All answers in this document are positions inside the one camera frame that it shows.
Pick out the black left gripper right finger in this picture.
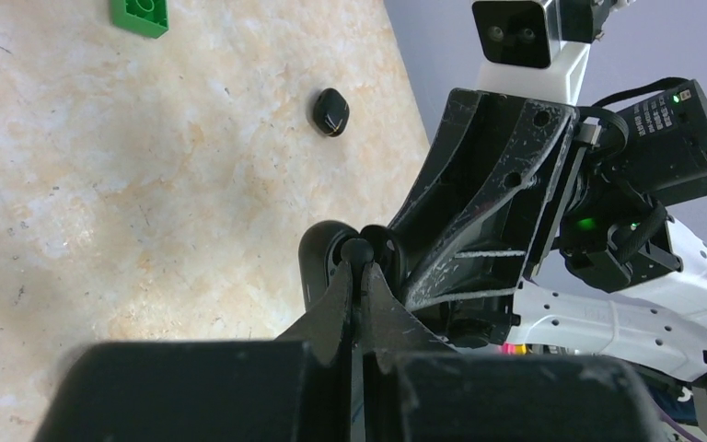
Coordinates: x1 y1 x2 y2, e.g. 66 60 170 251
361 263 664 441

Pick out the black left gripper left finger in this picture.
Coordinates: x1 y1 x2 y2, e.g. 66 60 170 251
36 262 354 441

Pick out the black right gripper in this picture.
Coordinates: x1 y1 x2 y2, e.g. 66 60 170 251
389 88 588 348

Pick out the black earbud charging case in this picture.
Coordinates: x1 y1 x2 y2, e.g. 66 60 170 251
297 220 411 312

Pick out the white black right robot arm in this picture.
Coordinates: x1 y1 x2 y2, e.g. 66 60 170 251
364 77 707 393

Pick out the green block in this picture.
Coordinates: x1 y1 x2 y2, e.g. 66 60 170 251
109 0 169 39

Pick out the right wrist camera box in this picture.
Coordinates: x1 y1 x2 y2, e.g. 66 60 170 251
471 0 615 105

